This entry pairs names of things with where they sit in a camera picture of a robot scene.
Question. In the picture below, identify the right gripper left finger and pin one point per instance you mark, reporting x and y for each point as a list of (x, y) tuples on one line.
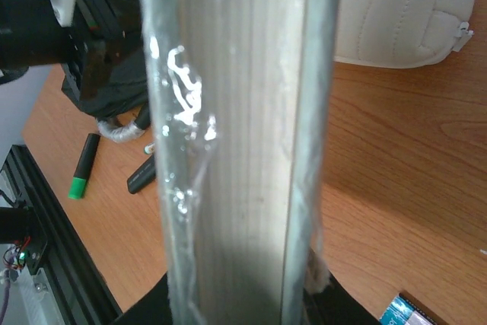
[(152, 309)]

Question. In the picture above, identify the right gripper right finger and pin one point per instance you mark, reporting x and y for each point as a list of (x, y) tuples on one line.
[(325, 301)]

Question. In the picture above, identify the purple dog picture book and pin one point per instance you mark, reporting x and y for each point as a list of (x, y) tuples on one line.
[(404, 309)]

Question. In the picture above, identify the black student bag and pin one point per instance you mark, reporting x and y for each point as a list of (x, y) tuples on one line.
[(114, 89)]

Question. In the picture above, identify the grey Gatsby book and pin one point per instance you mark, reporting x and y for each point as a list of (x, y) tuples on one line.
[(239, 93)]

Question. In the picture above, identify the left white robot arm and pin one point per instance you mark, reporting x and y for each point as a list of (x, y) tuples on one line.
[(34, 33)]

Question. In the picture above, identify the pink highlighter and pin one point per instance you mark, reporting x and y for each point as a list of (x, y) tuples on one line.
[(143, 176)]

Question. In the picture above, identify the green highlighter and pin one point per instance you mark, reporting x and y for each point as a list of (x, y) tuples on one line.
[(84, 167)]

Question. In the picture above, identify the slim white pen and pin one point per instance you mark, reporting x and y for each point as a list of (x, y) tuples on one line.
[(149, 148)]

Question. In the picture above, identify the cream quilted pencil case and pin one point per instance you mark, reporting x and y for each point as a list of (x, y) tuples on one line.
[(401, 34)]

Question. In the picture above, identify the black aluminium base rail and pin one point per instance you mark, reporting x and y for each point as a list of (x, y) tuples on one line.
[(47, 246)]

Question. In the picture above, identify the silver bag handle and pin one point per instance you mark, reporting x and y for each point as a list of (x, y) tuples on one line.
[(113, 130)]

